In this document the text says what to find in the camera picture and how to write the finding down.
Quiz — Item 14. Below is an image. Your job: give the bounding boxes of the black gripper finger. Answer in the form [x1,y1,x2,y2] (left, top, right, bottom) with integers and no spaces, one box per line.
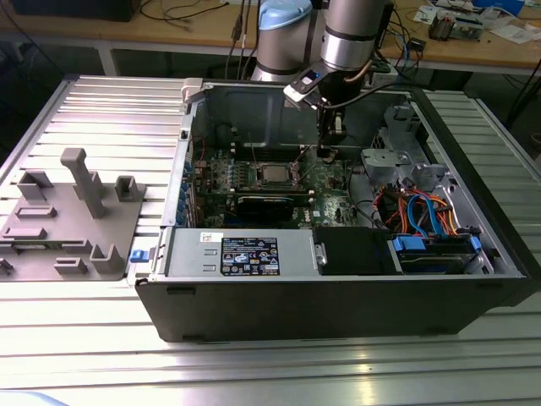
[317,107,336,164]
[331,107,349,150]

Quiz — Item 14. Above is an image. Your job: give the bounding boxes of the metal socket cover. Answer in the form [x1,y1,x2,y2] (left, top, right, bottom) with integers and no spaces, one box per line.
[290,145,318,185]

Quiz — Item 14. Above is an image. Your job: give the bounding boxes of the silver green CPU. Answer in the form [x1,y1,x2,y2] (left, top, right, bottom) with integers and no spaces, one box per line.
[264,165,292,184]

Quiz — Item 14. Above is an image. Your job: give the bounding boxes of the CPU socket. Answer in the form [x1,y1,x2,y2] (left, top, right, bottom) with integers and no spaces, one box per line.
[252,162,303,191]

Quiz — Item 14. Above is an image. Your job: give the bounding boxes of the copper CPU cooler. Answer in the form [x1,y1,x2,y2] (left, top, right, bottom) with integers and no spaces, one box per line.
[429,11,456,42]

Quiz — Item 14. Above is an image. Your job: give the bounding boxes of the silver metal drive cage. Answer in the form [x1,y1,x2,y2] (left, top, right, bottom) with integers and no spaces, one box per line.
[358,104,456,200]

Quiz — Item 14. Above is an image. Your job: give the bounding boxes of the green motherboard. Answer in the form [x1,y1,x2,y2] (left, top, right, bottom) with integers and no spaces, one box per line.
[190,145,365,232]

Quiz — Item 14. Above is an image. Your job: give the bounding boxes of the black graphics card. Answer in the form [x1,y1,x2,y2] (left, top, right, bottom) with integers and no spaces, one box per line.
[234,195,298,222]

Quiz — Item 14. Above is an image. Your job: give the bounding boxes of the gray case latch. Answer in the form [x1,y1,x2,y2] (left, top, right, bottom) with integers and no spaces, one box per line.
[179,78,207,103]

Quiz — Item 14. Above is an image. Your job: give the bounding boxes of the gray metal drive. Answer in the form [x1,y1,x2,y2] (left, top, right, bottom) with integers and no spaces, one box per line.
[454,14,485,42]

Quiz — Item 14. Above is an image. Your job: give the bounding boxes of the hard disk in blue carrier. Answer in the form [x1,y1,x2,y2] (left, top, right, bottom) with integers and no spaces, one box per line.
[391,234,483,276]

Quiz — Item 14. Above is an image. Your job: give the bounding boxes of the wooden desk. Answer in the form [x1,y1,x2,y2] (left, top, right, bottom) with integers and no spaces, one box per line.
[0,0,541,75]

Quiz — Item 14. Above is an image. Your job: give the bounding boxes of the black PC case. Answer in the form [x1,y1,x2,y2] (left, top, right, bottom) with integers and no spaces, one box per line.
[134,77,541,344]

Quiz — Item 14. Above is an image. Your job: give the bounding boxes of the blue box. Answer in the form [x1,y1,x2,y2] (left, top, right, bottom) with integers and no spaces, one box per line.
[472,0,527,14]

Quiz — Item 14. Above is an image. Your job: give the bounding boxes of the silver power supply unit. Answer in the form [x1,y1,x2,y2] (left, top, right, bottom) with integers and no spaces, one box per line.
[163,228,319,279]

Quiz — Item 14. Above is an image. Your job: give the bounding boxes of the white papers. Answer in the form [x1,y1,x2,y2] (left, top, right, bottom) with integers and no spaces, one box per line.
[489,24,541,44]

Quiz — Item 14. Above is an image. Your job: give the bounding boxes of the gray parts rack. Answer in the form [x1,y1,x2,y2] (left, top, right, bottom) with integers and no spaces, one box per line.
[0,147,148,283]

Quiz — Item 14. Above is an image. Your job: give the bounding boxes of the large black box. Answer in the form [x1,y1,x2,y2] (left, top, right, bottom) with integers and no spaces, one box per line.
[8,0,136,23]

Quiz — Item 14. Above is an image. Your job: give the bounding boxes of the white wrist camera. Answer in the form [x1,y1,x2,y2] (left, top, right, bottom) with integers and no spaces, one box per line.
[282,70,325,107]

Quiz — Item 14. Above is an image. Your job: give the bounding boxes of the black camera cable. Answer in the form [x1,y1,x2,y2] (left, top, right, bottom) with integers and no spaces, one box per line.
[325,81,415,107]

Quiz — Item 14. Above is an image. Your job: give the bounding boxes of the metal wire locking lever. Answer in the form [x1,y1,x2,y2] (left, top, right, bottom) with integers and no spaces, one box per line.
[248,132,260,171]

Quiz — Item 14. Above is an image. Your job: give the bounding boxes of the blue cable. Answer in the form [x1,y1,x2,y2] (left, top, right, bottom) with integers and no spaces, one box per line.
[401,36,414,75]

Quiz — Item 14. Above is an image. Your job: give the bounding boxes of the blue data wire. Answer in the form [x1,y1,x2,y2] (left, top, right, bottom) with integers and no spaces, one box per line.
[405,189,443,239]

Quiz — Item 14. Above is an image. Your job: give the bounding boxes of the orange wire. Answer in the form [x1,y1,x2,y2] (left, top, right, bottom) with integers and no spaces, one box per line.
[433,198,464,236]

